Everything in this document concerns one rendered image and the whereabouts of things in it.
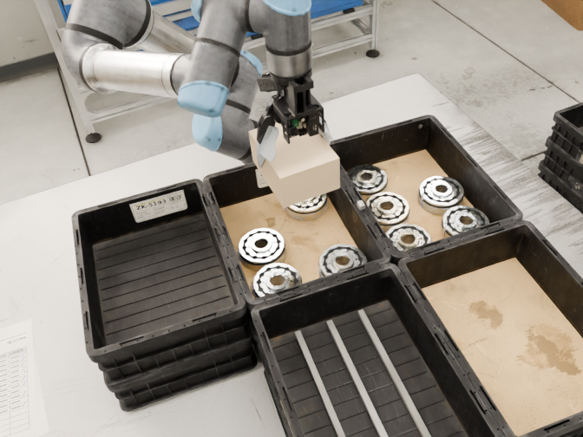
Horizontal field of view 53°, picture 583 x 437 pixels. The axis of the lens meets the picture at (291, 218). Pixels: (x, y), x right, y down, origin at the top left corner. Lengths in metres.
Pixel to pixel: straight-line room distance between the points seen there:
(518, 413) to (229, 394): 0.56
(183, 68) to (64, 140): 2.38
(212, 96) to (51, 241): 0.88
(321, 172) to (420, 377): 0.42
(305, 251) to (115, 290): 0.42
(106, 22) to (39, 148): 2.10
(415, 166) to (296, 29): 0.69
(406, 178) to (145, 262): 0.66
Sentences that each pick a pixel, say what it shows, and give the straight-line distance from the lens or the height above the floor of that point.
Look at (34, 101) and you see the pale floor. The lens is 3.71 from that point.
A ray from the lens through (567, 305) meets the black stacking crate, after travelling 1.26.
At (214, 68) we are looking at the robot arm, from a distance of 0.94.
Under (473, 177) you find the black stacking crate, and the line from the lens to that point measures 1.40.
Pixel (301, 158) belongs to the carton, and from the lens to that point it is 1.09.
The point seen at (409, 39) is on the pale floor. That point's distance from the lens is 3.77.
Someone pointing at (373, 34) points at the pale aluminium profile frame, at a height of 0.14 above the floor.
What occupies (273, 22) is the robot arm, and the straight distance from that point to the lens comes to 0.93.
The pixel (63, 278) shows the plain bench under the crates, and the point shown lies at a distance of 1.59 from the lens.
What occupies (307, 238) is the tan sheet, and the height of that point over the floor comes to 0.83.
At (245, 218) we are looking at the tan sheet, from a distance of 1.40.
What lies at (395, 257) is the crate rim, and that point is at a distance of 1.17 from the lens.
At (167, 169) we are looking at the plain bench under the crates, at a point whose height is 0.70.
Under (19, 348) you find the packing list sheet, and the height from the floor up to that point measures 0.70.
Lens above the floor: 1.82
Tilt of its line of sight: 46 degrees down
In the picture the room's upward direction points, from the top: 6 degrees counter-clockwise
